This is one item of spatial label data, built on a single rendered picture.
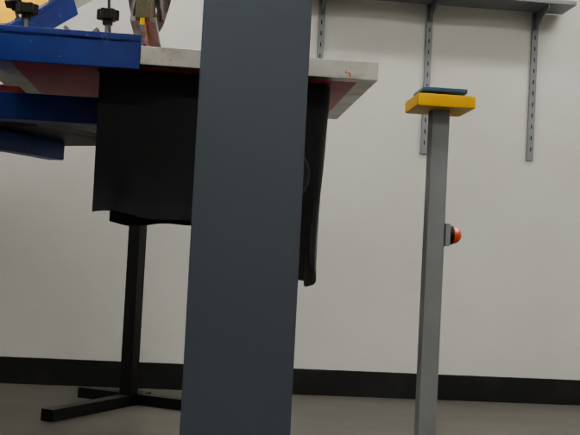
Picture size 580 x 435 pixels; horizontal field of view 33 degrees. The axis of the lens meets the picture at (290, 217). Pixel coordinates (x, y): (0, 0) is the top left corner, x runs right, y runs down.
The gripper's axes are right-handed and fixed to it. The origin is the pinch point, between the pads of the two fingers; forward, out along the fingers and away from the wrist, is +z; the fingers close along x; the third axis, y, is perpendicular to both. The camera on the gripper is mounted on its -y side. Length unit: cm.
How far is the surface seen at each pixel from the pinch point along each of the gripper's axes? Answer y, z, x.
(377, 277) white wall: -201, 56, 93
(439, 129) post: 14, 21, 66
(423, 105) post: 18, 17, 61
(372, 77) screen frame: 29, 13, 48
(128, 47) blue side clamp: 30.2, 11.1, -1.8
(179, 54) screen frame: 29.0, 11.5, 8.5
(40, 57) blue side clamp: 30.2, 14.2, -18.8
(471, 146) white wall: -200, -4, 132
